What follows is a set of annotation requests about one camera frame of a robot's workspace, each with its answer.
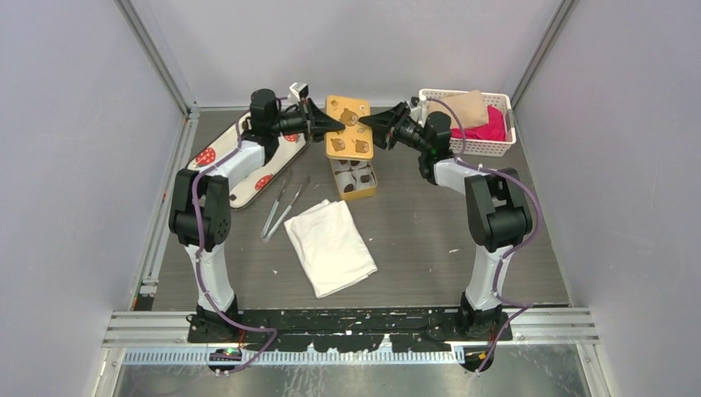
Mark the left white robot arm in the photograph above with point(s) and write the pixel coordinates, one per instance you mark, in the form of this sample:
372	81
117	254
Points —
200	211

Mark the strawberry pattern tray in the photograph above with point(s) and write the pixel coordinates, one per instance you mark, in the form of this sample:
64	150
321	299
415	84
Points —
244	166

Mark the white folded cloth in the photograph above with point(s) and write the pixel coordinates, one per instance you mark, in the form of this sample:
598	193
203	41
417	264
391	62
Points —
330	249

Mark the gold chocolate tin box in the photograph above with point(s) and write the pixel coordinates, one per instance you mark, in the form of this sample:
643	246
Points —
352	164

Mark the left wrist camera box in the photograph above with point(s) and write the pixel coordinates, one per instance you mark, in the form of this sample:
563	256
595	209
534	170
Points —
298	91

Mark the beige cloth in basket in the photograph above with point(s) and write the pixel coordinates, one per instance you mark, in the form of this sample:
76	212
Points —
465	109

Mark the pink cloth in basket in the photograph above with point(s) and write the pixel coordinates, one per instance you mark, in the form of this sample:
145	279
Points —
495	130

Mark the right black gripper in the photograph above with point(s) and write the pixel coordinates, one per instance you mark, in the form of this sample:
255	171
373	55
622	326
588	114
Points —
389	122

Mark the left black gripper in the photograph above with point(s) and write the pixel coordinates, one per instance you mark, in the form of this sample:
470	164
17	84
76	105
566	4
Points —
315	122

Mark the white paper cup liner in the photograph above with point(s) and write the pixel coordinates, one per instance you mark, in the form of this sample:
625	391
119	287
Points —
364	177
345	177

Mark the silver tin lid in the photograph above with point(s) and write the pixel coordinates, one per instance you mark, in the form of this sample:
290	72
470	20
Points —
355	140

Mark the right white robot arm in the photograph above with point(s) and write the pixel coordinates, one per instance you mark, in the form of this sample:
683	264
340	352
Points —
498	204

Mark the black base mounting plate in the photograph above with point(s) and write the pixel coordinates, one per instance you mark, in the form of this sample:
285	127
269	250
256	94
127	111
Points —
421	329

